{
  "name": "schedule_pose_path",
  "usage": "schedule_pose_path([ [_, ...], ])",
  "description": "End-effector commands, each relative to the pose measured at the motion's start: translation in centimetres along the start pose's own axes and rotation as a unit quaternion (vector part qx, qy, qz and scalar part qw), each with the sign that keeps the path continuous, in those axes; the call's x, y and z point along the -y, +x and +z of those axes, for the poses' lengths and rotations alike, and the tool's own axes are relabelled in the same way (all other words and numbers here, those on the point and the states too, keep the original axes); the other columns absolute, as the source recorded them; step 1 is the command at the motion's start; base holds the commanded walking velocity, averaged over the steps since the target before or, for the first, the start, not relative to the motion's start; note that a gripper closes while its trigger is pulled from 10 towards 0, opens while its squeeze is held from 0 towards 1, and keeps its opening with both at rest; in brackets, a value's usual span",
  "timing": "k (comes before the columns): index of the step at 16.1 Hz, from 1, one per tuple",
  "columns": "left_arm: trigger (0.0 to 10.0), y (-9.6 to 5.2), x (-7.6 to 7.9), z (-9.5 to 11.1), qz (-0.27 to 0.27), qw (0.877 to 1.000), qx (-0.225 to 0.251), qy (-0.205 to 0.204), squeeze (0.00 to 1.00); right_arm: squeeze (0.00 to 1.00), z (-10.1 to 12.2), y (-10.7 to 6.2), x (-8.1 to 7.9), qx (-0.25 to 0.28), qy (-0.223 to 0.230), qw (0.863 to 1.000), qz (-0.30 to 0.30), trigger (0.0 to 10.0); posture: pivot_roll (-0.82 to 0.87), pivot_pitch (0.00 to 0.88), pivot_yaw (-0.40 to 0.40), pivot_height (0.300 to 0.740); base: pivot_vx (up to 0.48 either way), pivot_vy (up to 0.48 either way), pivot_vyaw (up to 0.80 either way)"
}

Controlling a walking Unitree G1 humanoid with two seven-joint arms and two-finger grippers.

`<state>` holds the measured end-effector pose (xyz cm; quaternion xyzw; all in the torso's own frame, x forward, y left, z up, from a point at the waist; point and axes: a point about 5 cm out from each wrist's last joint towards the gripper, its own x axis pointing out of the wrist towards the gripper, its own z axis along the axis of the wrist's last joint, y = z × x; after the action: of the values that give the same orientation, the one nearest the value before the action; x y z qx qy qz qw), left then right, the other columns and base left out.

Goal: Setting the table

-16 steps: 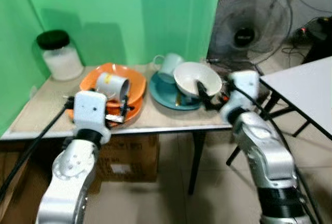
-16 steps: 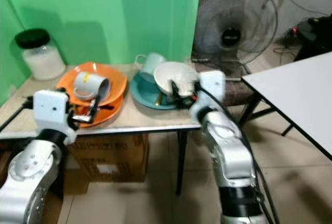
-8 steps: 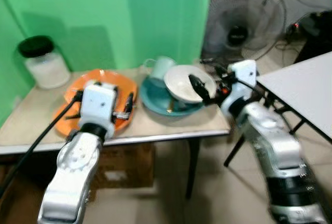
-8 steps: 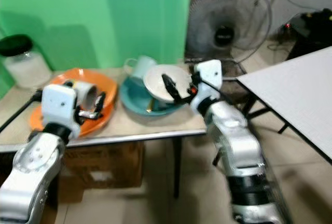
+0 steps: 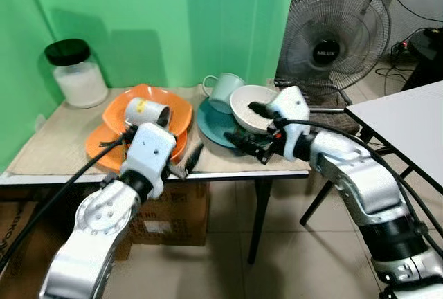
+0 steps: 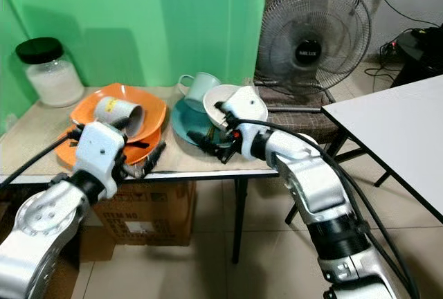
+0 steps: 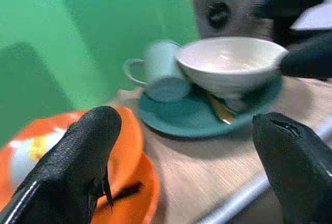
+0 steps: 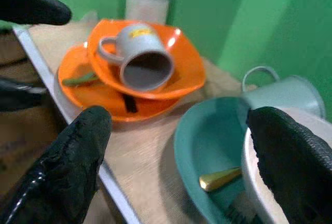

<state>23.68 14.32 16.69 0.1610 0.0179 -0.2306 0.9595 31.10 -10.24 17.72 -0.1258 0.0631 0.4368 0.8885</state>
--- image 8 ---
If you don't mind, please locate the white bowl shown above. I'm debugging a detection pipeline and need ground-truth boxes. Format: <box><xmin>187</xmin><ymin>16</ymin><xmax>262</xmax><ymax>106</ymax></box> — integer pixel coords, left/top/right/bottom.
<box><xmin>240</xmin><ymin>107</ymin><xmax>332</xmax><ymax>224</ymax></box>

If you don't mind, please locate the light blue mug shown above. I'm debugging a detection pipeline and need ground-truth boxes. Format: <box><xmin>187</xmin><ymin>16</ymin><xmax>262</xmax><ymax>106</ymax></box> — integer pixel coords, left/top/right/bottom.
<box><xmin>241</xmin><ymin>65</ymin><xmax>326</xmax><ymax>119</ymax></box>

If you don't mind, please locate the black utensil handle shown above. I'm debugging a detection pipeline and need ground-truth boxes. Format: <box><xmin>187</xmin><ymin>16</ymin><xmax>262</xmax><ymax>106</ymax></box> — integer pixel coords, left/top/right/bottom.
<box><xmin>121</xmin><ymin>93</ymin><xmax>139</xmax><ymax>115</ymax></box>

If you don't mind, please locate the orange deep bowl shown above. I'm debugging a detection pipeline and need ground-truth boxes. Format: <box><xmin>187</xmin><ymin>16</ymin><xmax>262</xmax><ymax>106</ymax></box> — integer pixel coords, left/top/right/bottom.
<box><xmin>87</xmin><ymin>18</ymin><xmax>207</xmax><ymax>101</ymax></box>

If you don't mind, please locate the teal plate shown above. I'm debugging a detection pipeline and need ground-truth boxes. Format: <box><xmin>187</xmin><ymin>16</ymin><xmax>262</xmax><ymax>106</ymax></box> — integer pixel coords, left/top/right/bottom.
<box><xmin>173</xmin><ymin>96</ymin><xmax>260</xmax><ymax>224</ymax></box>

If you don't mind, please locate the orange flat plate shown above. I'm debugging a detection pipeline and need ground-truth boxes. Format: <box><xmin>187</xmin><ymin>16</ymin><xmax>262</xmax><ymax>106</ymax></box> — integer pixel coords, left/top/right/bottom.
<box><xmin>57</xmin><ymin>44</ymin><xmax>182</xmax><ymax>123</ymax></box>

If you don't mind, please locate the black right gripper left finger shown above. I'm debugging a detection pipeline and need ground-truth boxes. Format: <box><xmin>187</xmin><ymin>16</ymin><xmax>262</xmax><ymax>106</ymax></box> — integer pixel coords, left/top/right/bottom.
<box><xmin>0</xmin><ymin>105</ymin><xmax>113</xmax><ymax>224</ymax></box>

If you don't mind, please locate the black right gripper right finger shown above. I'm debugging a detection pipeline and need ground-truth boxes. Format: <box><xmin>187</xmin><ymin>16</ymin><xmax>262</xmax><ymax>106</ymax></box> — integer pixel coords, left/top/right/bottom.
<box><xmin>246</xmin><ymin>106</ymin><xmax>332</xmax><ymax>224</ymax></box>

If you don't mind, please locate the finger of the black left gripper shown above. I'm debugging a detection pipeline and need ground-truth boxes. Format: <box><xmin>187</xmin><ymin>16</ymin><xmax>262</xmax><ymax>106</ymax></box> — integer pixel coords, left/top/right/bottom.
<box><xmin>0</xmin><ymin>78</ymin><xmax>48</xmax><ymax>112</ymax></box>
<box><xmin>0</xmin><ymin>0</ymin><xmax>72</xmax><ymax>26</ymax></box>

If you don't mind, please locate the white bottle with black cap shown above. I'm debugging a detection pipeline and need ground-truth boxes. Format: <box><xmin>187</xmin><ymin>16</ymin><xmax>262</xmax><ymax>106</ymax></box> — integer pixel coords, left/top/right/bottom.
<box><xmin>125</xmin><ymin>0</ymin><xmax>172</xmax><ymax>25</ymax></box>

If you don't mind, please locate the gold utensil handle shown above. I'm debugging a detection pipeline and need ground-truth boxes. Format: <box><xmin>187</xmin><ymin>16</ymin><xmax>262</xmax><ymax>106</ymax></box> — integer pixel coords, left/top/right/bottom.
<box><xmin>199</xmin><ymin>166</ymin><xmax>243</xmax><ymax>192</ymax></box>

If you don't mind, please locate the grey mug with yellow print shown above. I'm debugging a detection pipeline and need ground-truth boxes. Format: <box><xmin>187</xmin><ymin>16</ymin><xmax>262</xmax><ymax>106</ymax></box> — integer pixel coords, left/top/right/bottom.
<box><xmin>97</xmin><ymin>23</ymin><xmax>174</xmax><ymax>93</ymax></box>

